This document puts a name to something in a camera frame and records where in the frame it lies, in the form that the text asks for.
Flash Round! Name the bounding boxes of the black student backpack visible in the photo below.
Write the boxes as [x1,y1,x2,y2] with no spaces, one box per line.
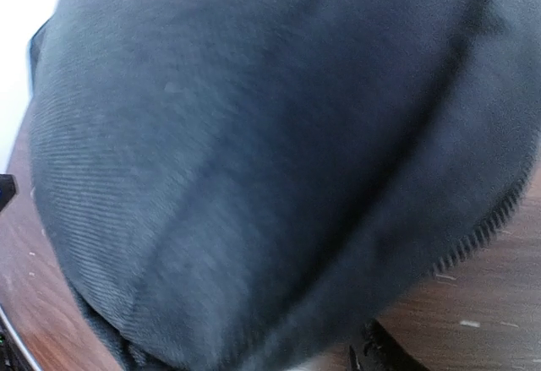
[30,0,540,370]

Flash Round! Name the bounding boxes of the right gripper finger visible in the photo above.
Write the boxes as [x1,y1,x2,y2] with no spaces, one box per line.
[348,319,429,371]

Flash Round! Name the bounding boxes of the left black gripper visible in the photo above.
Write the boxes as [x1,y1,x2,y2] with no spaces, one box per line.
[0,174,18,212]

